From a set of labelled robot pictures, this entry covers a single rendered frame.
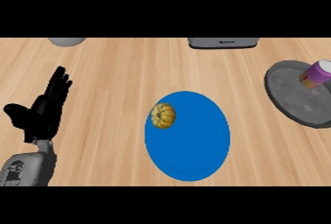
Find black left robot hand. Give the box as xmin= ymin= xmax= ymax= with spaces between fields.
xmin=3 ymin=66 xmax=74 ymax=144

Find blue oval plate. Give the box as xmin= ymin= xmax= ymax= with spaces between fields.
xmin=143 ymin=90 xmax=232 ymax=182

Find grey round pan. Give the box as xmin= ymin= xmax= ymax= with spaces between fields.
xmin=263 ymin=59 xmax=331 ymax=129

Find purple can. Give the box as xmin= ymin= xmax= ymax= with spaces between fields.
xmin=298 ymin=59 xmax=331 ymax=89

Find grey rounded object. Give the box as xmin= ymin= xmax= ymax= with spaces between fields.
xmin=46 ymin=37 xmax=88 ymax=48

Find yellow ridged pumpkin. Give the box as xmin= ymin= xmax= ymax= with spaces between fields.
xmin=149 ymin=102 xmax=177 ymax=130

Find grey rectangular appliance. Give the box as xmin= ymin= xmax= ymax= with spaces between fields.
xmin=187 ymin=37 xmax=261 ymax=50

